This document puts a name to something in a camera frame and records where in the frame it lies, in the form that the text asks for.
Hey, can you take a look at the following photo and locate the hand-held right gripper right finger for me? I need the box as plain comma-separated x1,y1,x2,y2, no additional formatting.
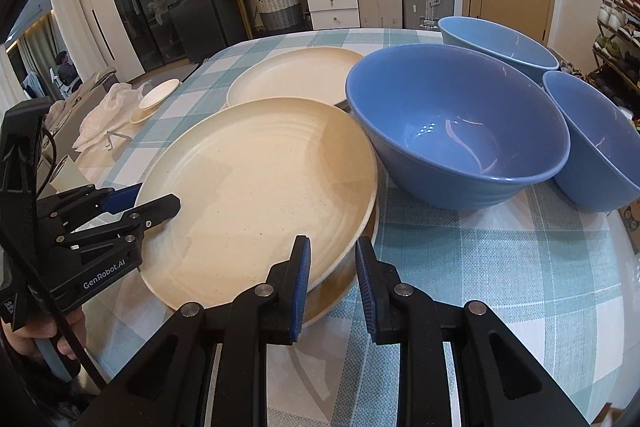
354,237,591,427

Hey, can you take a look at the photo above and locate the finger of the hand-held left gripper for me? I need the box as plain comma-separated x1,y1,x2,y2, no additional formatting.
35,184,143,228
50,193,182,260

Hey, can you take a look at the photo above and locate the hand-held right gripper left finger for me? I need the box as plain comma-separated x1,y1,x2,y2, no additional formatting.
75,235,313,427

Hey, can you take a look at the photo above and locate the cream speckled plate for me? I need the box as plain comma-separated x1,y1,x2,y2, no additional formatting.
226,47,366,110
295,202,382,328
134,99,379,309

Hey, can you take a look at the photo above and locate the blue bowl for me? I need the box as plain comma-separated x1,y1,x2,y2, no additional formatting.
438,17,560,82
345,43,572,212
542,70,640,214

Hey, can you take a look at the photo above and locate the person's left hand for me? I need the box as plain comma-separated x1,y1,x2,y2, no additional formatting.
2,307,85,375

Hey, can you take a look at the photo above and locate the white plastic bag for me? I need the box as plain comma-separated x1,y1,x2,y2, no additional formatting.
72,82,151,152

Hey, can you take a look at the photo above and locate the beige curtain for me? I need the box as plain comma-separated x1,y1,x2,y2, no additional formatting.
22,14,61,78

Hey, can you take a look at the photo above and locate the white tall cabinet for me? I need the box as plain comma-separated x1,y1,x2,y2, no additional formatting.
47,0,143,82

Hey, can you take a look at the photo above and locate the white grey woven basket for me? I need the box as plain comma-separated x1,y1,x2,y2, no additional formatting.
251,0,306,32

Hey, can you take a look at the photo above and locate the large printed cardboard box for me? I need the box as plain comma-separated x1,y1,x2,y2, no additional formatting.
617,197,640,253

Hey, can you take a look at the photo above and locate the shoe rack with shoes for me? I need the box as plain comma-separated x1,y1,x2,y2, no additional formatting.
590,0,640,108

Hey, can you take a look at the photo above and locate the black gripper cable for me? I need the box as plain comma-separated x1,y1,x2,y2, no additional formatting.
0,127,108,393

